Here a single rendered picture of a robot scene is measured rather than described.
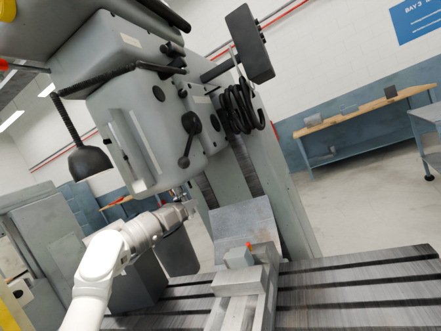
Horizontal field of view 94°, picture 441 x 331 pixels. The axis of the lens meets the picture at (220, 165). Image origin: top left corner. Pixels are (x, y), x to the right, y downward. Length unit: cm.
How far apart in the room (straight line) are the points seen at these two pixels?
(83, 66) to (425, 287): 91
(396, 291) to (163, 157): 63
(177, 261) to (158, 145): 221
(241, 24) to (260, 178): 58
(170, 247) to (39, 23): 227
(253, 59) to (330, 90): 408
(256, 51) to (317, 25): 421
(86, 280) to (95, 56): 46
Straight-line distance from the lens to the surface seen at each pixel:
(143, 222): 57
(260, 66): 73
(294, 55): 480
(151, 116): 54
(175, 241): 256
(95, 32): 59
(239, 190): 98
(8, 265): 896
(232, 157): 94
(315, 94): 473
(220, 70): 85
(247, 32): 76
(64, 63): 66
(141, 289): 95
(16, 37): 64
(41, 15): 59
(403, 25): 514
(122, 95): 58
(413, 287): 69
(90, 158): 45
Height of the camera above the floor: 138
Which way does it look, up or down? 7 degrees down
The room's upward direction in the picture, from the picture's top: 24 degrees counter-clockwise
